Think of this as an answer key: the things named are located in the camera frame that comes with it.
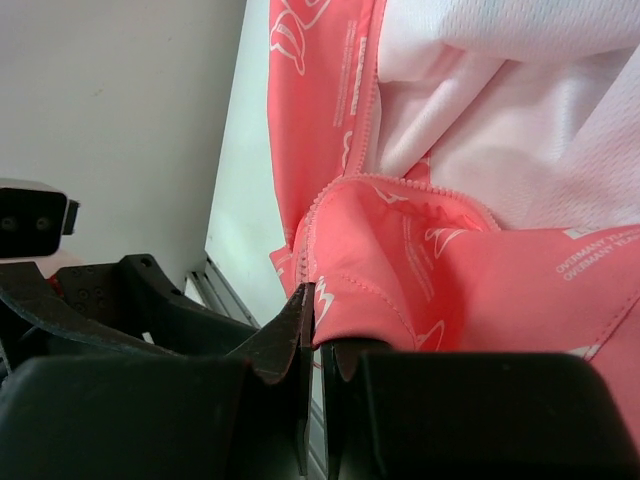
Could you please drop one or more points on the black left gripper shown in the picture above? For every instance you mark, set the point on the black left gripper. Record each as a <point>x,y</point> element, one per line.
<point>127,307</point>

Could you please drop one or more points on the aluminium front rail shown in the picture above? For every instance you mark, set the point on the aluminium front rail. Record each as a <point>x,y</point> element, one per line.
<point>208,285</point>

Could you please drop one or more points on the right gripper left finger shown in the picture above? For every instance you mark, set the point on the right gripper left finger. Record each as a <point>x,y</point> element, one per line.
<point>271,430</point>

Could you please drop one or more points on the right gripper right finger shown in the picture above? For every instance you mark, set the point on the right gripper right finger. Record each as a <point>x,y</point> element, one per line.
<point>352,447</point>

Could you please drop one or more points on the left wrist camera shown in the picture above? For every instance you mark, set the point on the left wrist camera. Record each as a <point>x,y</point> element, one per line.
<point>35,218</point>

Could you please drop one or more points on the pink patterned jacket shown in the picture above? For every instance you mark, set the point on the pink patterned jacket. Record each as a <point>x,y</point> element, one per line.
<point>461,174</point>

